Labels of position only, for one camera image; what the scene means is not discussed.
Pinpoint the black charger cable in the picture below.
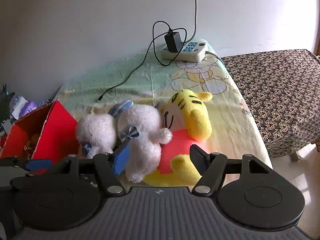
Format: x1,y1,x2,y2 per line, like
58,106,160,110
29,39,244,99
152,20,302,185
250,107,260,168
97,21,187,102

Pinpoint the black charger adapter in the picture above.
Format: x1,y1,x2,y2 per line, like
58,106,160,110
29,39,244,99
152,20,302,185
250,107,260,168
164,29,183,53

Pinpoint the red cardboard box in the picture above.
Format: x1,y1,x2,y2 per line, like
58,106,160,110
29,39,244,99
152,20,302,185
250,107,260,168
0,99,80,175

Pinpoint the white plush toy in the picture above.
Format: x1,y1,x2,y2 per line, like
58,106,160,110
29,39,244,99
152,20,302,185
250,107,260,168
76,100,173,183

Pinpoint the orange toy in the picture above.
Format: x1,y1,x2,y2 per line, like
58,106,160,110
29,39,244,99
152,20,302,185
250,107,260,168
24,133,41,155

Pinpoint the grey power strip cord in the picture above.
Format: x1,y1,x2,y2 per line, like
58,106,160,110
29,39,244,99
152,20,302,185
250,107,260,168
205,51,225,67

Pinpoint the yellow tiger plush toy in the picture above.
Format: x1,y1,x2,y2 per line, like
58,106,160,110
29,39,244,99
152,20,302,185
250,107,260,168
144,89,213,187

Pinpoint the white power cable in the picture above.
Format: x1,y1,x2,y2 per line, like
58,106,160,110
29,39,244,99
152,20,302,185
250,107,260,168
190,0,198,39

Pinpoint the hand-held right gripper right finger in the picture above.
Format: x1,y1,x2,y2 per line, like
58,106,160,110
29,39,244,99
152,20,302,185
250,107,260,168
189,144,269,196

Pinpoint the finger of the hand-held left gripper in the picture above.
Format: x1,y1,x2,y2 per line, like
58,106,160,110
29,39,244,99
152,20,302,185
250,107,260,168
0,156,54,176

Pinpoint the white power strip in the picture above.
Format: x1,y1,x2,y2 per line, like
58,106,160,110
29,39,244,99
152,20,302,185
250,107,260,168
160,38,208,62

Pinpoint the brown patterned blanket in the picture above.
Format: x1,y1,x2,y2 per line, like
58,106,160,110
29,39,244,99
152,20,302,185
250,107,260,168
221,49,320,158

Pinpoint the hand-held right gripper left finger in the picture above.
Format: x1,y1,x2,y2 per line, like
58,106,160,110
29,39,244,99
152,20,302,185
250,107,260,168
51,144,132,197

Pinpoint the cartoon printed bedsheet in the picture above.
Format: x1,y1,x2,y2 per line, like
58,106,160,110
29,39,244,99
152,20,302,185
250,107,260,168
54,39,273,188

